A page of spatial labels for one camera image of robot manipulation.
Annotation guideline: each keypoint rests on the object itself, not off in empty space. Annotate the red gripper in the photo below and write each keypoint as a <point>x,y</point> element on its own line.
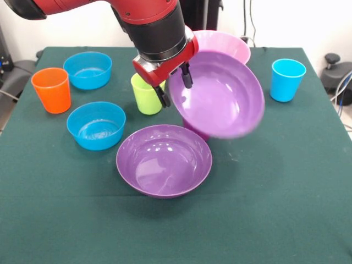
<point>170,68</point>

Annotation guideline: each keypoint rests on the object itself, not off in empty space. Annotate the purple bowl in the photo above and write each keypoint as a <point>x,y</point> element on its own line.
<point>163,167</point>
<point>220,99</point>

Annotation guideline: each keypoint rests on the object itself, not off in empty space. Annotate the purple cup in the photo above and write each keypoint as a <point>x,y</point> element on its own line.
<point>195,130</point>

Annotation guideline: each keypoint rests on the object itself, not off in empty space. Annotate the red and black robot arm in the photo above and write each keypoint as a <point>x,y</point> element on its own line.
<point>115,19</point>

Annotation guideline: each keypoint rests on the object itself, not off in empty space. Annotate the lime green cup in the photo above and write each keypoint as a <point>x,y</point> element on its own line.
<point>145,101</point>

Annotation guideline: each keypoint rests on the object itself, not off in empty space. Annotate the large pink bowl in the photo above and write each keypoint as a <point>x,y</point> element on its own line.
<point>225,44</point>

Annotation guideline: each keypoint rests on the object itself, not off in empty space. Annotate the blue bowl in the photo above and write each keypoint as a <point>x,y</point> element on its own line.
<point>88,79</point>
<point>96,141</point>

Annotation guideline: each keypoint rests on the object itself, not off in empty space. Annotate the blue cup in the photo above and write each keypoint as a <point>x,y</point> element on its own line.
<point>286,85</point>

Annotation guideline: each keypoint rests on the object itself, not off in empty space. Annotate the orange cup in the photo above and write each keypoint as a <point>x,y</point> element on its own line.
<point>53,97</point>

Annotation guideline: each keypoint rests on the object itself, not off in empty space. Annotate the dark green tablecloth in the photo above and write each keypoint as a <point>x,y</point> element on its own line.
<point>176,225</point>

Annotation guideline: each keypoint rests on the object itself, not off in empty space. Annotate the grey chair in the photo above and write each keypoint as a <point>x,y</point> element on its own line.
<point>19,74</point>

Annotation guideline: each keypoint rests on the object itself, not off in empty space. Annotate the black knob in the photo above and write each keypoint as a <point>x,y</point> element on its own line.
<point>332,58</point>

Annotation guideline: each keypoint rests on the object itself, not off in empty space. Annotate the dark grey base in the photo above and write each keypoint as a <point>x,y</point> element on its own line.
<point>336,78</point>

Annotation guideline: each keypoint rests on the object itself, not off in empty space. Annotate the black equipment box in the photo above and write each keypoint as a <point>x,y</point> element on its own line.
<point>4,55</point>

